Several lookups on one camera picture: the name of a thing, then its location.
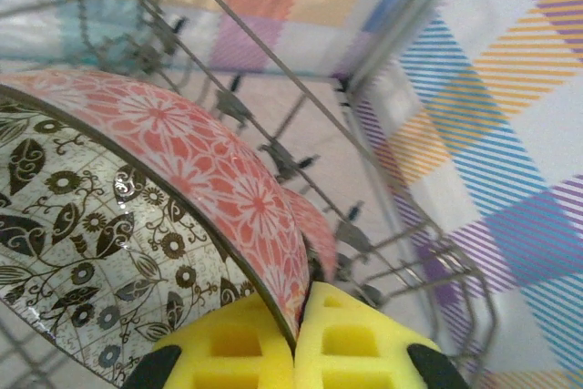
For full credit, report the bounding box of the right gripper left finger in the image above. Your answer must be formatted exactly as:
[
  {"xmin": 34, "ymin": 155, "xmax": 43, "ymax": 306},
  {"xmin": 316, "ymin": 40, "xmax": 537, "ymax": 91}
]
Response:
[{"xmin": 122, "ymin": 291, "xmax": 297, "ymax": 389}]

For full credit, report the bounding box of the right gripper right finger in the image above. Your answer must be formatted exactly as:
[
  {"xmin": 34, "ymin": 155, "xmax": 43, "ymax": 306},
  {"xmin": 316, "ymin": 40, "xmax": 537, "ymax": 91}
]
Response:
[{"xmin": 294, "ymin": 282, "xmax": 470, "ymax": 389}]

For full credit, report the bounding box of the grey wire dish rack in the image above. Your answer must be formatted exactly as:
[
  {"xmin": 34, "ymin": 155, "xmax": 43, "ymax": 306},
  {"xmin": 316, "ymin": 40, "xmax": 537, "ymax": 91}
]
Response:
[{"xmin": 0, "ymin": 0, "xmax": 500, "ymax": 389}]

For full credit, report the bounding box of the aluminium frame post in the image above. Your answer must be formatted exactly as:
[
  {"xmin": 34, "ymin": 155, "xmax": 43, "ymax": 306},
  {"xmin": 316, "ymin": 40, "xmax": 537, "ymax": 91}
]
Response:
[{"xmin": 336, "ymin": 0, "xmax": 484, "ymax": 94}]

